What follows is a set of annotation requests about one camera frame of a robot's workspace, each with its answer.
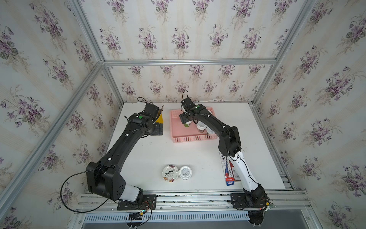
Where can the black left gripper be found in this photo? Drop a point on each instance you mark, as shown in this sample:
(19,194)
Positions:
(158,129)

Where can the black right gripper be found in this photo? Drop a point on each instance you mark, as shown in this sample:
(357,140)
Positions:
(182,119)

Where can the white yogurt cup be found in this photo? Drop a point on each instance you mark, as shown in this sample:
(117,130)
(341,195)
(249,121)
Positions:
(201,127)
(185,172)
(187,124)

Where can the green rimmed yogurt cup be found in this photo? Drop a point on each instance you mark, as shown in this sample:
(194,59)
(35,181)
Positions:
(210,131)

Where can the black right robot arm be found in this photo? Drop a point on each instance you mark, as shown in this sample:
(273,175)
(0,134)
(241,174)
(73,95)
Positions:
(229,146)

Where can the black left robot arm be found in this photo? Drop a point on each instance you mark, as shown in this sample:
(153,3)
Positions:
(104,178)

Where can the pink plastic basket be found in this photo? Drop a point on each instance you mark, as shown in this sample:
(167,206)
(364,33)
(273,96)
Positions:
(181,134)

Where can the Chobani yogurt cup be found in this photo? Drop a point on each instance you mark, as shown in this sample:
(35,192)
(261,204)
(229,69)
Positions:
(170,173)

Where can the yellow metal pencil cup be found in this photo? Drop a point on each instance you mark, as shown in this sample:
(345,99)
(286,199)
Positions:
(160,119)

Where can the red pencil box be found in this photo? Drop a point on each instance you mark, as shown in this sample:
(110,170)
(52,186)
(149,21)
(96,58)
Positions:
(234,172)

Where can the small circuit board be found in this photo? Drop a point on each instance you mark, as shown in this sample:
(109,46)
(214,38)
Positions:
(135,216)

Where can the white ventilation grille strip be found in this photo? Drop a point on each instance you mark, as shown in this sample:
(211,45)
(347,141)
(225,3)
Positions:
(194,216)

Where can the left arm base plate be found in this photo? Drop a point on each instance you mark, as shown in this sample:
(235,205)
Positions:
(144,203)

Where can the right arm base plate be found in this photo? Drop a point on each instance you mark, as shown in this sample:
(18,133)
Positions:
(242,201)

